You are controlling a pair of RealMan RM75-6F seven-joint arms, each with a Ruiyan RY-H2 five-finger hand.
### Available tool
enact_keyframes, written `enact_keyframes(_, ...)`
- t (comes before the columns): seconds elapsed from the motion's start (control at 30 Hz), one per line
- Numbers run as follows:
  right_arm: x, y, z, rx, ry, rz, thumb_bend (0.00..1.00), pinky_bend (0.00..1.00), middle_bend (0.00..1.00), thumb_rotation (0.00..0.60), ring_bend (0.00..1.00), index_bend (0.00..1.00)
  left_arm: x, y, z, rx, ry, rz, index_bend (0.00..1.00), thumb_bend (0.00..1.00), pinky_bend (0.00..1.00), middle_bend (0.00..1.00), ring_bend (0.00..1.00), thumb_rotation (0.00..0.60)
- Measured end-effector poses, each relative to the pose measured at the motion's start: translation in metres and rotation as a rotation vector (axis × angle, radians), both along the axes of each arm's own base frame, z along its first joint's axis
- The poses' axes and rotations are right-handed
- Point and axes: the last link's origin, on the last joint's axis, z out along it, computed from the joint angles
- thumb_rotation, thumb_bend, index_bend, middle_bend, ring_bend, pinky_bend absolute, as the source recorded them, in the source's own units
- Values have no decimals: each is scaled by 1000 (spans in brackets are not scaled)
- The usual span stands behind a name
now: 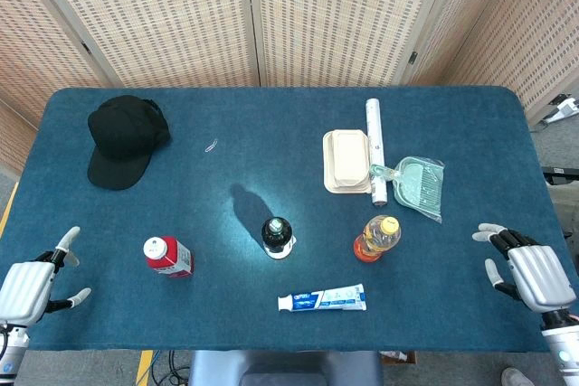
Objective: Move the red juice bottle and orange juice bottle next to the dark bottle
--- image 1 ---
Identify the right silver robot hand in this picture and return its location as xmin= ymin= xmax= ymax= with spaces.
xmin=471 ymin=222 xmax=578 ymax=315

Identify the dark glass bottle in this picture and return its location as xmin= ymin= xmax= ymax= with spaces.
xmin=261 ymin=216 xmax=298 ymax=261

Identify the small cardboard box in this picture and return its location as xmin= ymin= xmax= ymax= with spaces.
xmin=378 ymin=351 xmax=416 ymax=365

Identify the white rolled tube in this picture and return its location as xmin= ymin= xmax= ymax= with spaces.
xmin=365 ymin=97 xmax=389 ymax=206

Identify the white device on floor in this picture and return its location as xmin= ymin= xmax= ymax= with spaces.
xmin=537 ymin=94 xmax=579 ymax=127

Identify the blue table cloth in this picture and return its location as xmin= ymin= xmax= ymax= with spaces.
xmin=0 ymin=85 xmax=579 ymax=353

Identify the blue white toothpaste tube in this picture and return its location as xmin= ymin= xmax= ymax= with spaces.
xmin=277 ymin=283 xmax=367 ymax=313

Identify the black bar with label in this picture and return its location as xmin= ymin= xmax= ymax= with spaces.
xmin=541 ymin=165 xmax=579 ymax=187

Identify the black baseball cap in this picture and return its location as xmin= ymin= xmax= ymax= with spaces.
xmin=86 ymin=95 xmax=172 ymax=192

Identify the red bottle white cap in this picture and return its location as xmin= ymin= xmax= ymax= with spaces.
xmin=143 ymin=235 xmax=195 ymax=278

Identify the woven folding screen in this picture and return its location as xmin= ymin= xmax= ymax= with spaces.
xmin=0 ymin=0 xmax=579 ymax=174

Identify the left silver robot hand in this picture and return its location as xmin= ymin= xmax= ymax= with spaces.
xmin=0 ymin=225 xmax=92 ymax=326

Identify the black floor cable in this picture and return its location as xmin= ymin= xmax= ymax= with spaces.
xmin=151 ymin=350 xmax=191 ymax=386

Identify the grey shoe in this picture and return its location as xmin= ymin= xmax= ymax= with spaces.
xmin=500 ymin=367 xmax=536 ymax=386

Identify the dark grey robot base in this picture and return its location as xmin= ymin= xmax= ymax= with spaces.
xmin=187 ymin=350 xmax=384 ymax=386

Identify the yellow drink bottle yellow cap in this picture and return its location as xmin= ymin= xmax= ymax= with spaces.
xmin=353 ymin=214 xmax=403 ymax=264

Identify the green dustpan in plastic bag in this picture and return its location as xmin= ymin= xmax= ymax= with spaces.
xmin=369 ymin=155 xmax=447 ymax=224

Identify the beige lidded lunch box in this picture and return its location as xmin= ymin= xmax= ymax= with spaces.
xmin=322 ymin=128 xmax=374 ymax=195

